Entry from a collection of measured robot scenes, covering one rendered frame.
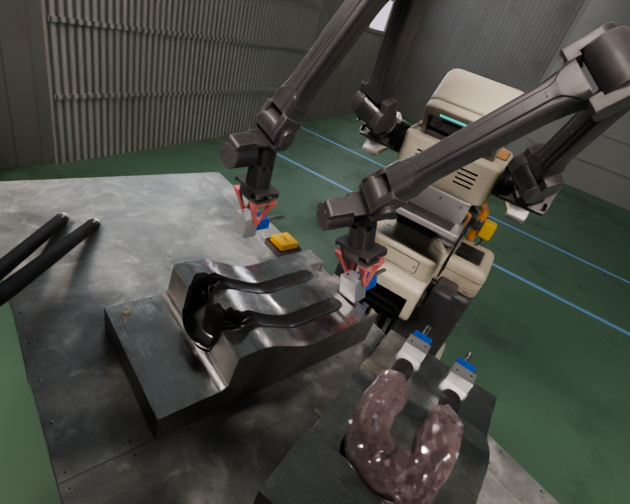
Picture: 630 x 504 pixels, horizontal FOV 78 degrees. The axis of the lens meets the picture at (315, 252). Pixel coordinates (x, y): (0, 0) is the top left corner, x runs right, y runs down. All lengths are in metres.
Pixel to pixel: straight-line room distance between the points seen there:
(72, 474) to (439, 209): 0.97
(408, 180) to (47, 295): 0.74
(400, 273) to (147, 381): 0.82
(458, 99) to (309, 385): 0.74
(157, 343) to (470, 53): 7.78
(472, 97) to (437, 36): 7.27
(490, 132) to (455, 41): 7.57
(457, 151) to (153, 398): 0.62
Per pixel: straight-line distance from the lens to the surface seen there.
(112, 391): 0.78
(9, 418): 1.77
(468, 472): 0.75
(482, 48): 8.13
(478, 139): 0.68
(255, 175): 0.90
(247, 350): 0.67
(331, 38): 0.82
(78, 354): 0.84
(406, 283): 1.23
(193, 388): 0.70
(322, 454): 0.62
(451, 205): 1.12
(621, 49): 0.69
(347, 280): 0.88
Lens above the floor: 1.43
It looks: 32 degrees down
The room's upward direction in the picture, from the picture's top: 19 degrees clockwise
